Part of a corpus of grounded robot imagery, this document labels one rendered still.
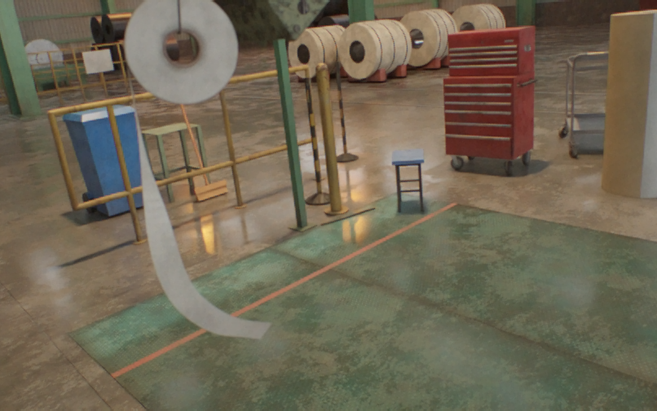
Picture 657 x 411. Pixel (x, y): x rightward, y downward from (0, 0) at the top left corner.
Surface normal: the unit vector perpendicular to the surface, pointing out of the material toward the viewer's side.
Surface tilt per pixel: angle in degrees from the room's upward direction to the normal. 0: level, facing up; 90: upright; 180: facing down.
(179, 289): 91
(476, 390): 0
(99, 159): 93
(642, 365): 0
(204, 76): 90
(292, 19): 89
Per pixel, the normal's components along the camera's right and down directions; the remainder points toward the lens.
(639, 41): -0.66, 0.30
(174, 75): 0.30, 0.28
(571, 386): -0.11, -0.94
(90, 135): 0.68, 0.22
